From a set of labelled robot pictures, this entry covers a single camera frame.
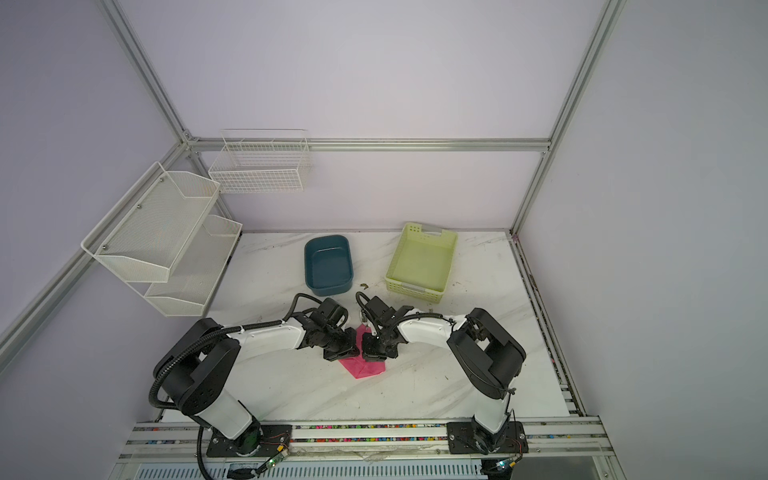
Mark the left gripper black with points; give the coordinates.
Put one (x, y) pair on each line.
(349, 349)

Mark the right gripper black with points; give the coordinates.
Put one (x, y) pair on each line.
(371, 354)

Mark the pink paper napkin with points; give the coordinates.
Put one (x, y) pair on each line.
(357, 366)

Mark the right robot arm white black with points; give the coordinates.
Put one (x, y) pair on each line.
(486, 352)

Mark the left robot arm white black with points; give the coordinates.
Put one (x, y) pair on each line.
(191, 377)

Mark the dark teal plastic tub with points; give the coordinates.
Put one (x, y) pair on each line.
(328, 265)

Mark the light green perforated basket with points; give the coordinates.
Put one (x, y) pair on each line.
(422, 262)

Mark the white mesh two-tier shelf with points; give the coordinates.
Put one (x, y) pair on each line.
(165, 242)

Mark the white wire wall basket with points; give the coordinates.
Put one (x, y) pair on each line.
(262, 161)

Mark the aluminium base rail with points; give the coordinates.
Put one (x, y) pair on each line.
(375, 440)

